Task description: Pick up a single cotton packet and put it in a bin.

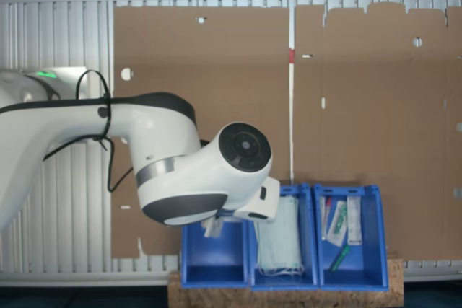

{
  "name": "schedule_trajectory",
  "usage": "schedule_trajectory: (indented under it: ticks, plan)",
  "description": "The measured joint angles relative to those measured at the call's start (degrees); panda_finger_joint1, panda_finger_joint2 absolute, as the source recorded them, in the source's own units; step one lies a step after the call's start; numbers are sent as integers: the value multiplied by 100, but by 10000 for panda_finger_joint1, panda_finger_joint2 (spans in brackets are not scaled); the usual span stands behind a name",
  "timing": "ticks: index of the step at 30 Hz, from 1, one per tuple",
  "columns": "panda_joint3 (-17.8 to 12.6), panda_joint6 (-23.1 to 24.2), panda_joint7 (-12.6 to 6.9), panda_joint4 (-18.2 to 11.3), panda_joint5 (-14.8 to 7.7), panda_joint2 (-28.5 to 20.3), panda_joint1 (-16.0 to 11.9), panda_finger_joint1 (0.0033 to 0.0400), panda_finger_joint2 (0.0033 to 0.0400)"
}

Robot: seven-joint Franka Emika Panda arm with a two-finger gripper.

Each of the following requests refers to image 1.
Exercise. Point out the blue plastic storage bin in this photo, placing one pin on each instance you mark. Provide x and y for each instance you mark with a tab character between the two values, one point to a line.
307	214
371	214
216	261

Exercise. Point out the brown cardboard sheet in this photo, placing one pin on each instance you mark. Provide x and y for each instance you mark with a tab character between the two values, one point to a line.
216	62
379	113

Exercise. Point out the green capped pen-shaped item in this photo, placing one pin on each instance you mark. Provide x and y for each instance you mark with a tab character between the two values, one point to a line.
340	258

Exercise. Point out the packet with green print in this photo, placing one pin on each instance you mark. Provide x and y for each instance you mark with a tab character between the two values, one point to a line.
337	223

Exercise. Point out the chipboard wood block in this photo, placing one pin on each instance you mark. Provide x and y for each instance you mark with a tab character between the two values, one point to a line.
288	299

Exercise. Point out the white printed cotton packet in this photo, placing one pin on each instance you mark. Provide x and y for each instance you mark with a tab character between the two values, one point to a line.
213	229

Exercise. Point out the long white flat packet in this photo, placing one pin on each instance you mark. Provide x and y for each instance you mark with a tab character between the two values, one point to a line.
354	221

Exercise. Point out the clear packet with red-tipped tube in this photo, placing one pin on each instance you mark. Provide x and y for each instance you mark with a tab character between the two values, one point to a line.
326	214

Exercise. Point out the stack of white face masks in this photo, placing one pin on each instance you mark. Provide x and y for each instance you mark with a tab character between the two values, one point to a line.
281	239

